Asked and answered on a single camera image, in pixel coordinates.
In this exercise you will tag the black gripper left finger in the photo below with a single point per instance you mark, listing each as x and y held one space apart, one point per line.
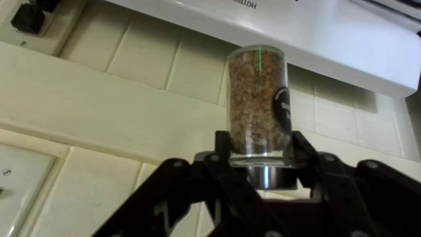
175 198

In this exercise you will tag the white wall outlet plate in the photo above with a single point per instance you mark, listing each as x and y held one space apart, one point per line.
48 30

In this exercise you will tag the brown spice glass jar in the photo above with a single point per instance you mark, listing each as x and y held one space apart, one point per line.
254 106

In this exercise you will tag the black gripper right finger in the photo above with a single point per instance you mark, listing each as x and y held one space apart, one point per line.
363 198

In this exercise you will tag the black power plug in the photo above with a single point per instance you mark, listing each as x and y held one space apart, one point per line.
27 19

